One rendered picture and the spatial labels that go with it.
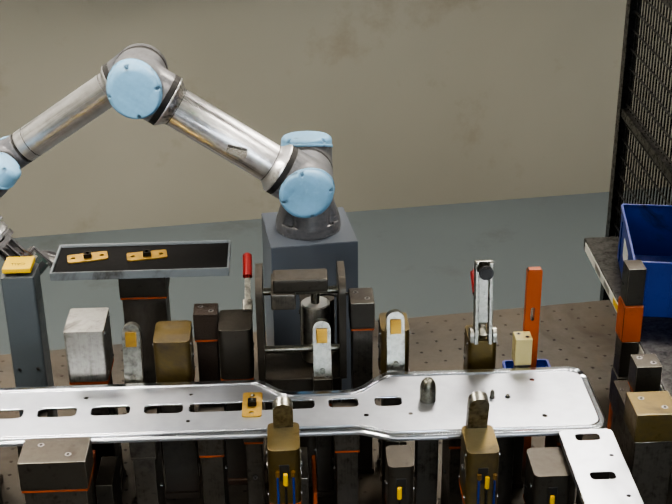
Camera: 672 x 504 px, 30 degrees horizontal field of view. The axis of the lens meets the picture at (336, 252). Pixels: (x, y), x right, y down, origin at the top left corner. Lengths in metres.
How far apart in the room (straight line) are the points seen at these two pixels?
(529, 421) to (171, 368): 0.72
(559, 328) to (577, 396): 0.87
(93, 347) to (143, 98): 0.52
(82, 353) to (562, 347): 1.30
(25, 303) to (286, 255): 0.59
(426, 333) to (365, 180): 2.44
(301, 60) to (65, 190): 1.17
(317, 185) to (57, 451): 0.80
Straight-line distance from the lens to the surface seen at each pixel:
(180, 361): 2.53
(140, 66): 2.61
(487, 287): 2.53
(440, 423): 2.39
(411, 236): 5.48
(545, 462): 2.34
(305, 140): 2.79
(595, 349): 3.27
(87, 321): 2.56
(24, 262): 2.72
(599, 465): 2.31
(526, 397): 2.48
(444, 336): 3.28
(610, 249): 3.03
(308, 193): 2.67
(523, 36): 5.63
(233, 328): 2.55
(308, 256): 2.85
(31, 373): 2.81
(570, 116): 5.82
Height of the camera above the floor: 2.32
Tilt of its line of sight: 26 degrees down
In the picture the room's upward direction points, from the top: 1 degrees counter-clockwise
